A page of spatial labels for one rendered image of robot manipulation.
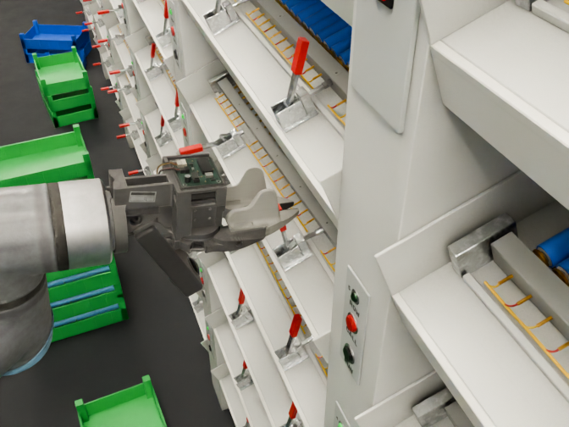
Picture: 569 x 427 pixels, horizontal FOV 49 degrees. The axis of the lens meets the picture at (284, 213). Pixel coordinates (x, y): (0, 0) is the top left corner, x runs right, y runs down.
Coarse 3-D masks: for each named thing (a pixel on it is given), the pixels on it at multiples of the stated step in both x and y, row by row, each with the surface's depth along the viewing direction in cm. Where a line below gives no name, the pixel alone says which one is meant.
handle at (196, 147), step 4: (220, 136) 96; (220, 140) 97; (224, 140) 96; (196, 144) 96; (200, 144) 96; (204, 144) 96; (208, 144) 96; (212, 144) 96; (216, 144) 96; (220, 144) 96; (180, 148) 95; (184, 148) 95; (188, 148) 95; (192, 148) 95; (196, 148) 95; (200, 148) 95; (204, 148) 95; (180, 152) 94; (184, 152) 94; (188, 152) 95; (192, 152) 95
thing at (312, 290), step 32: (192, 96) 110; (224, 96) 108; (224, 128) 102; (224, 160) 97; (256, 160) 94; (288, 192) 87; (288, 224) 83; (288, 288) 76; (320, 288) 74; (320, 320) 71
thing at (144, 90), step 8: (128, 0) 165; (128, 8) 167; (136, 8) 167; (128, 16) 168; (136, 16) 169; (128, 24) 171; (136, 24) 170; (144, 24) 171; (128, 32) 175; (136, 64) 177; (136, 72) 178; (144, 80) 180; (144, 88) 182; (144, 96) 183; (144, 120) 189; (152, 144) 194; (152, 152) 196
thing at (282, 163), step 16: (224, 80) 107; (224, 112) 103; (240, 112) 99; (256, 128) 95; (272, 144) 91; (272, 160) 91; (288, 160) 87; (288, 176) 85; (304, 192) 82; (320, 208) 79; (320, 224) 77; (336, 240) 75
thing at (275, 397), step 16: (208, 256) 134; (224, 256) 133; (208, 272) 135; (224, 272) 133; (224, 288) 130; (240, 288) 118; (224, 304) 127; (240, 304) 120; (240, 320) 122; (256, 320) 121; (240, 336) 121; (256, 336) 119; (256, 352) 117; (256, 368) 115; (272, 368) 114; (256, 384) 112; (272, 384) 111; (272, 400) 109; (288, 400) 108; (272, 416) 107; (288, 416) 106
